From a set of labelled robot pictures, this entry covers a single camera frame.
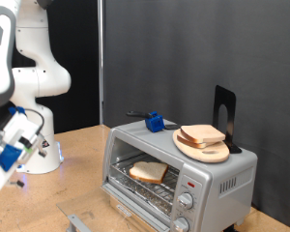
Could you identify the silver toaster oven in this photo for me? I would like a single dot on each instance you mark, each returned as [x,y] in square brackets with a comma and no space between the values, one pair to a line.
[235,167]

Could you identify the red oven indicator light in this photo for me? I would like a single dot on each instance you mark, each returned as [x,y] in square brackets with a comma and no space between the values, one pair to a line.
[191,184]

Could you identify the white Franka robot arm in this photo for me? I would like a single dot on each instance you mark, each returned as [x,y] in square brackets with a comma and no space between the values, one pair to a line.
[38,80]

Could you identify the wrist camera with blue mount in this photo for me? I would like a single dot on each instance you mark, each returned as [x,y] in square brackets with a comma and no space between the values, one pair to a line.
[8,158]

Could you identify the silver oven knob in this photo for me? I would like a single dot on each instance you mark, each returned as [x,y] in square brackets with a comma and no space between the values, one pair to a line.
[185,200]
[181,224]

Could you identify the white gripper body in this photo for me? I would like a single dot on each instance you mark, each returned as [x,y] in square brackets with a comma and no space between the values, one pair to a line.
[17,127]

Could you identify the vertical metal pole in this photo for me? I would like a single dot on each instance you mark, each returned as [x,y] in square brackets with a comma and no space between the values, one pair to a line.
[101,64]

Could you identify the white bread slice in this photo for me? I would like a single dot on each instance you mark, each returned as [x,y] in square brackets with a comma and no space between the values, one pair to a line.
[188,142]
[148,170]

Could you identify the tan bread slice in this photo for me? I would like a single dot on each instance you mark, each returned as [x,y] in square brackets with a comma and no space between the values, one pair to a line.
[203,132]

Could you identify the round wooden board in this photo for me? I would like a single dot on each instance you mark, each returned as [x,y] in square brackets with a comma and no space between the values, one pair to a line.
[209,154]

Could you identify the black metal bookend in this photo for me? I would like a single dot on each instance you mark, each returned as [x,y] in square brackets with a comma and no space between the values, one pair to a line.
[230,100]

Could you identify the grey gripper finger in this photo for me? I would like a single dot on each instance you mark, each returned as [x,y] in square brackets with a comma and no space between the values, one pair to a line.
[18,183]
[43,150]

